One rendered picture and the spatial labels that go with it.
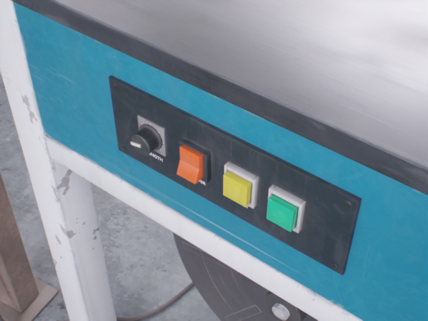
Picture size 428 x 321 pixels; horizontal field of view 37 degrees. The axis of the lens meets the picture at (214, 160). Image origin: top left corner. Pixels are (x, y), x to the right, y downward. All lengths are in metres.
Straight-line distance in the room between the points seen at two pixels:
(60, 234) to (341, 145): 0.52
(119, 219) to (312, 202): 0.91
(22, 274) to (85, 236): 0.32
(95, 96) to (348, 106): 0.26
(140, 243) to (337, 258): 0.84
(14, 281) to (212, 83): 0.77
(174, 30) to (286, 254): 0.21
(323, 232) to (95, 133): 0.27
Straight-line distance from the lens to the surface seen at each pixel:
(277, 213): 0.51
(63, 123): 0.70
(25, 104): 0.74
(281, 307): 0.89
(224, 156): 0.53
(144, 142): 0.56
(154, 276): 1.27
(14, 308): 1.26
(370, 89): 0.48
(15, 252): 1.15
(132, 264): 1.29
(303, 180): 0.49
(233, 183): 0.52
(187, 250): 1.02
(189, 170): 0.55
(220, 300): 1.06
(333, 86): 0.48
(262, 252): 0.59
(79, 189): 0.83
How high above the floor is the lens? 1.02
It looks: 43 degrees down
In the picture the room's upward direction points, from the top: straight up
